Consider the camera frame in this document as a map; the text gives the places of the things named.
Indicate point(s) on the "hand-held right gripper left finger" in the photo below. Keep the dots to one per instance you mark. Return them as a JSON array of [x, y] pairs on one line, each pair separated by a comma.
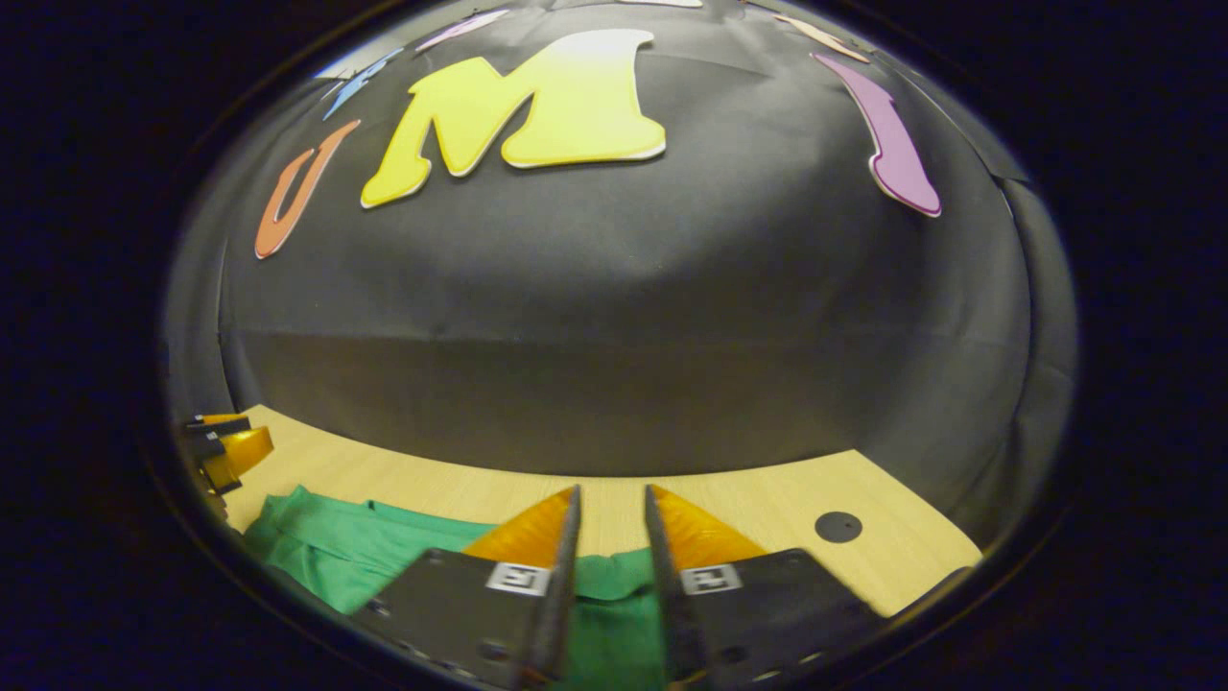
[[561, 595]]

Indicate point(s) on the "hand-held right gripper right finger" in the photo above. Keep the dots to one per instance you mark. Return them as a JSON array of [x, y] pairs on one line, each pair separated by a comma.
[[672, 614]]

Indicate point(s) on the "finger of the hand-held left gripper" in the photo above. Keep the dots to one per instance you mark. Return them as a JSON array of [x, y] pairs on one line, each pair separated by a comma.
[[206, 446], [221, 424]]

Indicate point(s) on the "green T-shirt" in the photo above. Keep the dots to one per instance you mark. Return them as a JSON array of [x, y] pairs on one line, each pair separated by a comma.
[[336, 552]]

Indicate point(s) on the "black round table grommet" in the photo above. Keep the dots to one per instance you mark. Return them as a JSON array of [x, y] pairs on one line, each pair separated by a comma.
[[838, 526]]

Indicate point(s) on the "black backdrop cloth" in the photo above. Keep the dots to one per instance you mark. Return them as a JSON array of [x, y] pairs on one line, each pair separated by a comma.
[[624, 336]]

